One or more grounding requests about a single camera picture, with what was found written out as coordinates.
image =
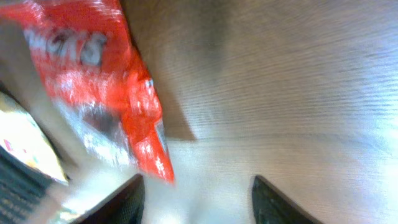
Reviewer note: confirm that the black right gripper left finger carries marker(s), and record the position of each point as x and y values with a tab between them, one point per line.
124	206

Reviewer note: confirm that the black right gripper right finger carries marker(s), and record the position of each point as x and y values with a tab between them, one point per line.
270	205

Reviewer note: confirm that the cream snack bag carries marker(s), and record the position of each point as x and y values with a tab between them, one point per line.
29	165

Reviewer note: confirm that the red jerky bag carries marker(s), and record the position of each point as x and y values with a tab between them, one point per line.
83	54

